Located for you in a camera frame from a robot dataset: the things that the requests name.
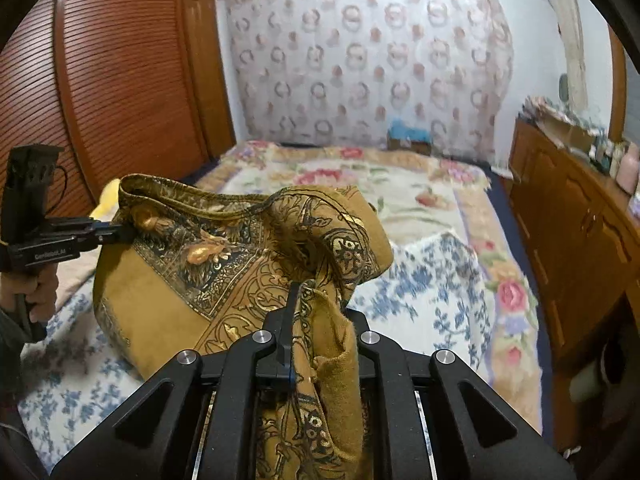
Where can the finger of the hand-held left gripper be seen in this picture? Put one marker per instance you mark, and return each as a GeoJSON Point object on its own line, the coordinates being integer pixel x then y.
{"type": "Point", "coordinates": [95, 241]}
{"type": "Point", "coordinates": [85, 224]}

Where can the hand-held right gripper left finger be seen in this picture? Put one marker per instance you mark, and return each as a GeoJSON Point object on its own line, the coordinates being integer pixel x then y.
{"type": "Point", "coordinates": [292, 320]}

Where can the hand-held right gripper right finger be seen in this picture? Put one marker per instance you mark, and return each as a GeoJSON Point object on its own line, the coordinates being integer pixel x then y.
{"type": "Point", "coordinates": [375, 355]}

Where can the mustard patterned top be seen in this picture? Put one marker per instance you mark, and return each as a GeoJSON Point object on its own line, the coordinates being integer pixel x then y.
{"type": "Point", "coordinates": [165, 290]}

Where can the pile of folded clothes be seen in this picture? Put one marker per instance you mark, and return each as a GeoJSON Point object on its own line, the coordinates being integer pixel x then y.
{"type": "Point", "coordinates": [535, 107]}

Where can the person's left hand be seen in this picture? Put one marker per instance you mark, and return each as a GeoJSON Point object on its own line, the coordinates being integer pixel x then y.
{"type": "Point", "coordinates": [42, 290]}

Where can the yellow plush toy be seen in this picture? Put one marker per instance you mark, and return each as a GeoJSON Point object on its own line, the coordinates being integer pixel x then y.
{"type": "Point", "coordinates": [106, 199]}

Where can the pale pink cloth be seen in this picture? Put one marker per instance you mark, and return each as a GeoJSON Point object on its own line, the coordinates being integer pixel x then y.
{"type": "Point", "coordinates": [75, 272]}

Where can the blue floral white sheet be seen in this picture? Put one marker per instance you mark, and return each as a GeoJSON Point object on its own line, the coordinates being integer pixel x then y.
{"type": "Point", "coordinates": [425, 285]}

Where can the wooden louvered wardrobe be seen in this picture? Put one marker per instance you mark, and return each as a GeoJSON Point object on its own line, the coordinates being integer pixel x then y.
{"type": "Point", "coordinates": [125, 60]}

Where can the small wooden box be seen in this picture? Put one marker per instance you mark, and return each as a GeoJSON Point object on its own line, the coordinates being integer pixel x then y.
{"type": "Point", "coordinates": [410, 146]}

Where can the pale rounded object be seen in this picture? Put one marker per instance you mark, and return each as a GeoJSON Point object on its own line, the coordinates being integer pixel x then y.
{"type": "Point", "coordinates": [592, 375]}

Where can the blue plastic bag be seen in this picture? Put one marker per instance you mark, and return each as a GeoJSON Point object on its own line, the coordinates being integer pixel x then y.
{"type": "Point", "coordinates": [407, 131]}

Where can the long wooden cabinet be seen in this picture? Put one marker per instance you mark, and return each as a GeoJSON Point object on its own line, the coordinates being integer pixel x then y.
{"type": "Point", "coordinates": [565, 220]}

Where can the circle patterned sheer curtain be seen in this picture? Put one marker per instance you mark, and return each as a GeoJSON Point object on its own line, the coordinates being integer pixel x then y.
{"type": "Point", "coordinates": [370, 60]}

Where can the cardboard box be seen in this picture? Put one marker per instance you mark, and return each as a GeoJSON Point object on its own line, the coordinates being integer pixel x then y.
{"type": "Point", "coordinates": [565, 127]}

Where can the pink thermos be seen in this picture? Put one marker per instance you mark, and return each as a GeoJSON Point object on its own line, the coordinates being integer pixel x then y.
{"type": "Point", "coordinates": [631, 167]}

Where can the small grey desk fan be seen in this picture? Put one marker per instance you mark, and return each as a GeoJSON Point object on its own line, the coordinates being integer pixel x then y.
{"type": "Point", "coordinates": [564, 87]}

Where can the tied beige window curtain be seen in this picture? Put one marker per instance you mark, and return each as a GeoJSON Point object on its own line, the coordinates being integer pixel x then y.
{"type": "Point", "coordinates": [570, 30]}

